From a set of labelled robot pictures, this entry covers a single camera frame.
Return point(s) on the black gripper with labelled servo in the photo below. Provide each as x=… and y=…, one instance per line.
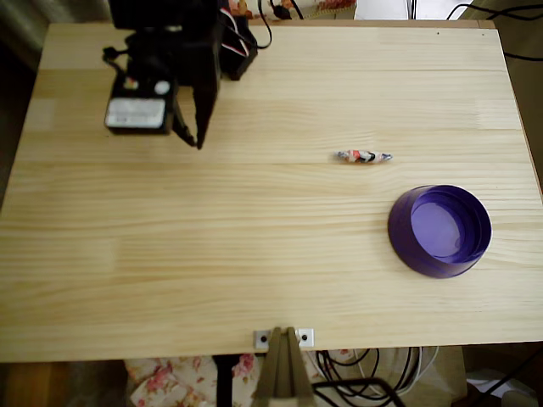
x=205, y=91

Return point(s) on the candy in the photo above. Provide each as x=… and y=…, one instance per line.
x=362, y=156

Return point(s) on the purple round bowl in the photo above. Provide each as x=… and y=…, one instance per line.
x=441, y=231

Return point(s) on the floral cloth with trim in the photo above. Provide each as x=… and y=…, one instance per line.
x=326, y=6

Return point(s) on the floral patterned cloth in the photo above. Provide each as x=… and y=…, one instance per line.
x=169, y=381

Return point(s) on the black table leg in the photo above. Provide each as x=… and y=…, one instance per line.
x=225, y=381

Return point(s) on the silver metal bracket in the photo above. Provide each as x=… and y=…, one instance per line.
x=306, y=337

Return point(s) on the olive camera stand post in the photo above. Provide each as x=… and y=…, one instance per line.
x=284, y=373

